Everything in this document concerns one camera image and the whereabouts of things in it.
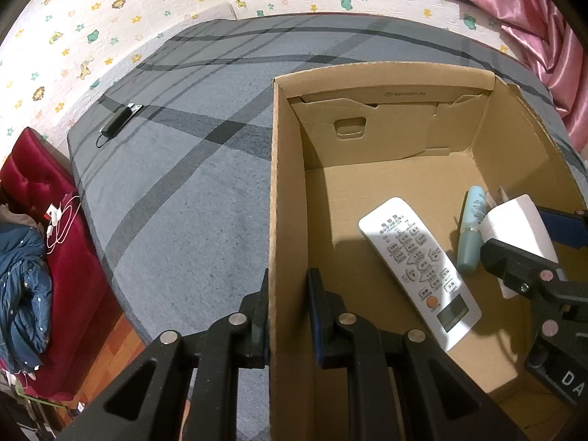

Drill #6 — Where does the white charger with cable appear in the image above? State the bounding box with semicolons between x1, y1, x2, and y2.
43;193;83;255

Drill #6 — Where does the dark blue jacket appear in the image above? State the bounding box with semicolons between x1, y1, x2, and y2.
0;223;53;373

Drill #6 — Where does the red tufted bench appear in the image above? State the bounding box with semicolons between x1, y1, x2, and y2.
0;126;127;412

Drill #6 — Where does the teal cosmetic bottle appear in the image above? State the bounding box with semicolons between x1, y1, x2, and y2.
456;186;492;274

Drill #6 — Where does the beige cloth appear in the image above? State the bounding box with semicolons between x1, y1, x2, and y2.
0;202;40;231

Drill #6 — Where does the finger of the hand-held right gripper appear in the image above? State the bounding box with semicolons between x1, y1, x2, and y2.
480;236;588;359
537;207;588;249

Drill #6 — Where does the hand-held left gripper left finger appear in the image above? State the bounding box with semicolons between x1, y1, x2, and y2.
60;269;272;441

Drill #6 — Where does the brown cardboard box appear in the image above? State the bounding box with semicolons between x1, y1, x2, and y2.
269;62;588;441

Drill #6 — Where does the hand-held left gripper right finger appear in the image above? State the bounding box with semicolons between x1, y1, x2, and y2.
307;266;524;441

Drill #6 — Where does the pink satin curtain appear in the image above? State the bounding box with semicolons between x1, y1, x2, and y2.
459;0;588;159

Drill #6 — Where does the white remote control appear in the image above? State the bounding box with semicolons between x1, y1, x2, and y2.
358;197;482;352

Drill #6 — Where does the large white charger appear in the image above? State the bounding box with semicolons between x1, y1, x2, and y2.
478;186;559;299

